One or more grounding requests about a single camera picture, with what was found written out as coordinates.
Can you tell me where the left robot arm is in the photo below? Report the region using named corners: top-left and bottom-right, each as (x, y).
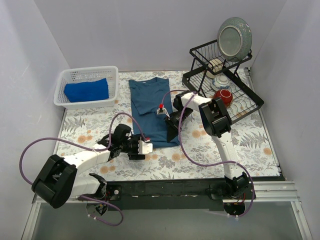
top-left (31, 124), bottom-right (153, 209)

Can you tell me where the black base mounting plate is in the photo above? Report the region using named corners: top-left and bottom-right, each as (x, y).
top-left (103, 178), bottom-right (256, 211)

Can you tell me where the grey green plate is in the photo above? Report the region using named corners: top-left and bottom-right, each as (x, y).
top-left (217, 17), bottom-right (252, 62)

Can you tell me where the bright blue t shirt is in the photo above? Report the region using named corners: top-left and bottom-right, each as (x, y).
top-left (64, 78), bottom-right (109, 103)

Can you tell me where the teal blue t shirt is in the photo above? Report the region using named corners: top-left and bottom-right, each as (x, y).
top-left (128, 77), bottom-right (180, 149)

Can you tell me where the white plastic basket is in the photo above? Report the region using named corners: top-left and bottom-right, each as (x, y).
top-left (53, 66), bottom-right (119, 110)

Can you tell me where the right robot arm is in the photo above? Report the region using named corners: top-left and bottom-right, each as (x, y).
top-left (157, 90), bottom-right (250, 199)

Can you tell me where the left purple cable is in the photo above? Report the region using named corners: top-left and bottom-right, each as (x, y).
top-left (19, 112), bottom-right (151, 227)

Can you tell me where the blue white porcelain bowl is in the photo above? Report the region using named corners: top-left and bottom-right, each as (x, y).
top-left (211, 74), bottom-right (231, 91)

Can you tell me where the cream ceramic cup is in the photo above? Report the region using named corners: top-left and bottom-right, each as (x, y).
top-left (206, 58), bottom-right (223, 79)

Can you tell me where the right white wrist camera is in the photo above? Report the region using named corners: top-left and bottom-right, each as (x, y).
top-left (156, 103), bottom-right (170, 118)

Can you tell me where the aluminium frame rail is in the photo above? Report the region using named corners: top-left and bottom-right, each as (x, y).
top-left (31, 181), bottom-right (301, 204)

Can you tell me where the black wire dish rack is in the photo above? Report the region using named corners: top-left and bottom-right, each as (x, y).
top-left (182, 40), bottom-right (264, 123)

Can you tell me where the red bowl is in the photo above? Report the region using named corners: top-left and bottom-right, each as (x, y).
top-left (213, 89), bottom-right (233, 108)

